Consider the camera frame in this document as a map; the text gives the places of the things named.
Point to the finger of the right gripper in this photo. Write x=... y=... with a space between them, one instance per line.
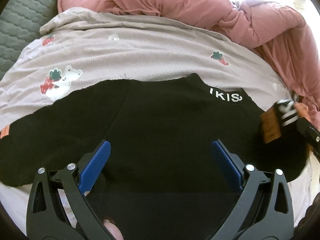
x=310 y=133

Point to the pink puffy comforter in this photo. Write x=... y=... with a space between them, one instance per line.
x=277 y=33

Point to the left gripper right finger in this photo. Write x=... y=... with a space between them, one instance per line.
x=264 y=207

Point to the left hand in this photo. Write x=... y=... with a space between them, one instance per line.
x=113 y=229

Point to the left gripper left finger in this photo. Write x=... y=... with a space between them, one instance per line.
x=46 y=217

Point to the lilac strawberry print blanket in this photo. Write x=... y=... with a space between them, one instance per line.
x=155 y=49

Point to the black sweater with orange patches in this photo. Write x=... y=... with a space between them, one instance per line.
x=161 y=180

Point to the grey quilted headboard cushion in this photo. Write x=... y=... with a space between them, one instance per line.
x=36 y=39

